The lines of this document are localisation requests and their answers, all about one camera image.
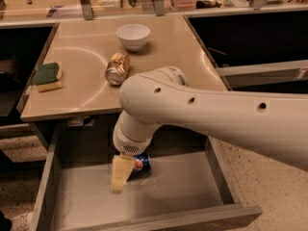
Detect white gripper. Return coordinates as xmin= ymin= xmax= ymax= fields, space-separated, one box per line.
xmin=111 ymin=112 xmax=161 ymax=193

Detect blue pepsi can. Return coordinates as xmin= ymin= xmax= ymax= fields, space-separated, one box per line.
xmin=129 ymin=152 xmax=151 ymax=179

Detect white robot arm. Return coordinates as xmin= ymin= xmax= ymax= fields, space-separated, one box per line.
xmin=111 ymin=66 xmax=308 ymax=193

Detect open grey wooden drawer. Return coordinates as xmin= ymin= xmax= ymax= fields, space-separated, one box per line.
xmin=29 ymin=113 xmax=264 ymax=231

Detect gold soda can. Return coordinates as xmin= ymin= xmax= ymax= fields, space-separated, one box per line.
xmin=105 ymin=52 xmax=130 ymax=86

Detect grey cabinet with beige top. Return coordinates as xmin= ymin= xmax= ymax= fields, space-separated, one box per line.
xmin=18 ymin=14 xmax=226 ymax=147

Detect white label tag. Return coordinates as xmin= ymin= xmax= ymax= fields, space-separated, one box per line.
xmin=68 ymin=115 xmax=94 ymax=127

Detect green yellow sponge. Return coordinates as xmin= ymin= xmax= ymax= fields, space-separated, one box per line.
xmin=33 ymin=63 xmax=62 ymax=92

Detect white bowl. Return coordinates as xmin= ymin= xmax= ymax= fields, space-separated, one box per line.
xmin=116 ymin=24 xmax=150 ymax=52

